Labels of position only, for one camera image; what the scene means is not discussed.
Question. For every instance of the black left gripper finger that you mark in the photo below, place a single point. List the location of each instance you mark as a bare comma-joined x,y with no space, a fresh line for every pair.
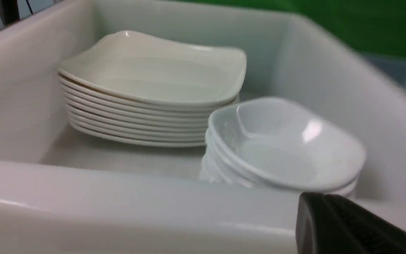
333,224

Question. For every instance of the stack of white small bowls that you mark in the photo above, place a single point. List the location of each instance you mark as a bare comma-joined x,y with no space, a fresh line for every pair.
276,143

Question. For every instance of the stack of cream square plates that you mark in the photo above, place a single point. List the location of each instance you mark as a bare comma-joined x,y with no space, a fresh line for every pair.
143,90

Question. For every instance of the large white plastic tub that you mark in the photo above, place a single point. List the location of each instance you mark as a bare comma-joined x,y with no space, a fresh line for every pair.
63,192

